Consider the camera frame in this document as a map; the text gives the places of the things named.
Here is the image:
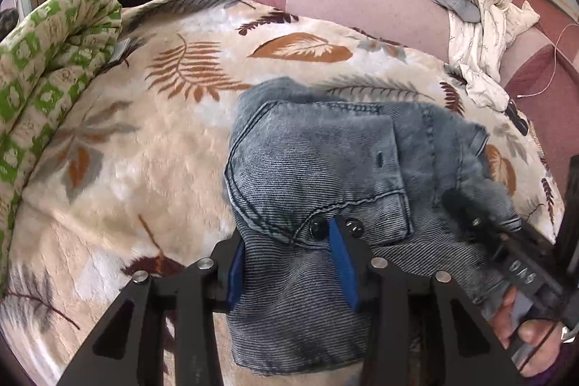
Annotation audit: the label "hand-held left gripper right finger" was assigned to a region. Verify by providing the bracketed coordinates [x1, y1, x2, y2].
[329, 214, 525, 386]

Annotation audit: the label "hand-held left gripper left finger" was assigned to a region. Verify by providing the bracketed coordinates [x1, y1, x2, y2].
[56, 228, 247, 386]

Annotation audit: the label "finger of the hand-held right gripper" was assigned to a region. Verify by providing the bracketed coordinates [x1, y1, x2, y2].
[441, 188, 521, 260]

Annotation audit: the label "blue denim pants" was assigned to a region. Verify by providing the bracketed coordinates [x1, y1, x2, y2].
[224, 77, 523, 378]

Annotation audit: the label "person's right hand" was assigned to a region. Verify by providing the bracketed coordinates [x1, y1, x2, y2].
[491, 287, 566, 378]

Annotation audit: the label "leaf print fleece blanket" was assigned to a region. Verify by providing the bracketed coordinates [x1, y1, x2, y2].
[0, 0, 566, 386]

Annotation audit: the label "red padded side cushion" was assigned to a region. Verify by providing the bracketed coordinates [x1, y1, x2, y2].
[498, 0, 579, 188]

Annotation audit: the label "crumpled white cloth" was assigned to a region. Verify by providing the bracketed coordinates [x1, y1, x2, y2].
[445, 0, 541, 112]

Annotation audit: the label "green and white checked quilt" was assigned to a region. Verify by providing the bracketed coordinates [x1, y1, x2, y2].
[0, 0, 123, 292]

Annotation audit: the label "dark grey garment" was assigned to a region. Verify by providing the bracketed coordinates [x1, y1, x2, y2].
[0, 8, 19, 38]

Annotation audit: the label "thin white cable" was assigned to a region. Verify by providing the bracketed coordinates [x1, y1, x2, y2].
[516, 22, 579, 98]

